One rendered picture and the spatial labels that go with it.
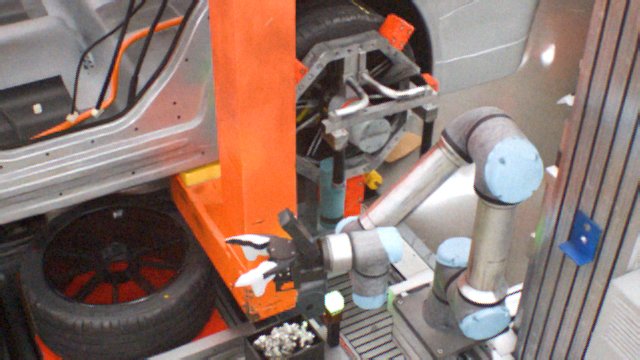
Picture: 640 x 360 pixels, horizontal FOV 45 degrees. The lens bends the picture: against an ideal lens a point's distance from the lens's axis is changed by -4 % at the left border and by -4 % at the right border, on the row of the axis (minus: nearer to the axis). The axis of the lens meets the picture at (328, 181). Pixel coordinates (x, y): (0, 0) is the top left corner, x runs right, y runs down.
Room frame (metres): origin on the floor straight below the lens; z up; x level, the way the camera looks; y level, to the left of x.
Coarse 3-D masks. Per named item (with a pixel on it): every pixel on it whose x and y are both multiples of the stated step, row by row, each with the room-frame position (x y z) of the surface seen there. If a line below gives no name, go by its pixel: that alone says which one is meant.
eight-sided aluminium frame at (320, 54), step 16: (368, 32) 2.40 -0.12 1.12; (320, 48) 2.28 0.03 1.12; (336, 48) 2.28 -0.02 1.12; (352, 48) 2.31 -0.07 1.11; (368, 48) 2.34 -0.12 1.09; (384, 48) 2.37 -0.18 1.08; (304, 64) 2.27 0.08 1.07; (320, 64) 2.26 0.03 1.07; (304, 80) 2.22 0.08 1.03; (400, 112) 2.46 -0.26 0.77; (400, 128) 2.42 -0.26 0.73; (304, 160) 2.27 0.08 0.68; (352, 160) 2.37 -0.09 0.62; (368, 160) 2.37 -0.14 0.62; (352, 176) 2.32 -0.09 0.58
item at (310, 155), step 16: (336, 64) 2.40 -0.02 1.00; (368, 64) 2.67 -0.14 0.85; (384, 64) 2.51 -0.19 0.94; (320, 80) 2.42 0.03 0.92; (336, 80) 2.40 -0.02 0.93; (320, 96) 2.37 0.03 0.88; (368, 96) 2.47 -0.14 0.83; (384, 96) 2.50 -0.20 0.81; (320, 112) 2.37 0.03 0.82; (320, 128) 2.37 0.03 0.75; (304, 144) 2.45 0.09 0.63; (320, 144) 2.47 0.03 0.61; (352, 144) 2.46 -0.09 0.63; (320, 160) 2.36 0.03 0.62
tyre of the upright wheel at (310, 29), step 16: (304, 0) 2.52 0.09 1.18; (320, 0) 2.52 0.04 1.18; (336, 0) 2.54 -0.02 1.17; (352, 0) 2.58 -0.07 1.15; (304, 16) 2.42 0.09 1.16; (320, 16) 2.40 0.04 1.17; (336, 16) 2.39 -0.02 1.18; (352, 16) 2.41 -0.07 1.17; (368, 16) 2.45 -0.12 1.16; (304, 32) 2.33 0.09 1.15; (320, 32) 2.34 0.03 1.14; (336, 32) 2.37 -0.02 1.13; (352, 32) 2.41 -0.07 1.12; (304, 48) 2.32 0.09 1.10; (304, 176) 2.32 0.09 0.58
